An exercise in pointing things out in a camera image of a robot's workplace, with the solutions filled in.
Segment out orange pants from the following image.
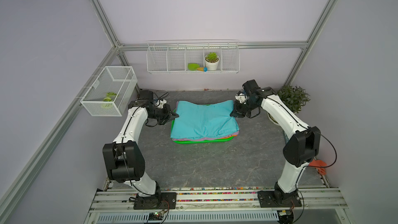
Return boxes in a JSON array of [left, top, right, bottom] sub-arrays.
[[219, 133, 239, 139]]

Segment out small potted succulent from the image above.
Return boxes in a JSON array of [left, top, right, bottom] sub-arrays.
[[205, 52, 220, 71]]

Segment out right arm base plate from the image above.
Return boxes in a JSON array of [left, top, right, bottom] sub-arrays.
[[258, 190, 302, 208]]

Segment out teal pants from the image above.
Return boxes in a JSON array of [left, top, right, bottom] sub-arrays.
[[170, 100, 240, 140]]

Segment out green plastic basket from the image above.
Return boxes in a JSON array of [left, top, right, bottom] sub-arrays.
[[170, 104, 234, 145]]

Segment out green toy on shelf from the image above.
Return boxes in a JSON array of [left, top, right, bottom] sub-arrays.
[[188, 63, 207, 72]]

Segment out white plant pot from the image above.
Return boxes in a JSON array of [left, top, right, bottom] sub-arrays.
[[267, 113, 280, 126]]

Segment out white wire side basket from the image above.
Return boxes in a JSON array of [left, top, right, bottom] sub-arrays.
[[80, 66, 137, 117]]

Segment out green leafy plant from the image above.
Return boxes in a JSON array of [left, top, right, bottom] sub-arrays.
[[277, 85, 310, 114]]

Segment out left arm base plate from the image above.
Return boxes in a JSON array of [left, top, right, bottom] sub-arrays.
[[133, 192, 177, 210]]

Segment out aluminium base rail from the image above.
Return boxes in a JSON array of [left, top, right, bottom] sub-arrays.
[[84, 187, 355, 224]]

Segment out red hand-shaped toy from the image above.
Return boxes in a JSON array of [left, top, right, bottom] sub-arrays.
[[309, 160, 327, 176]]

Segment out purple pants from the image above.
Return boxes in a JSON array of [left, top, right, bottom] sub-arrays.
[[172, 131, 239, 143]]

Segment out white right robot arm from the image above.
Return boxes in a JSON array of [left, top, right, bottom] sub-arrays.
[[230, 79, 321, 206]]

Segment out green item in side basket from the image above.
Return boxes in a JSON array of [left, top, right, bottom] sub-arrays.
[[101, 92, 118, 109]]

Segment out white wire wall shelf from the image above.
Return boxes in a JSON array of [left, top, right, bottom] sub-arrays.
[[146, 41, 240, 73]]

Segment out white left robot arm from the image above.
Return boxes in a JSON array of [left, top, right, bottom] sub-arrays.
[[102, 90, 178, 198]]

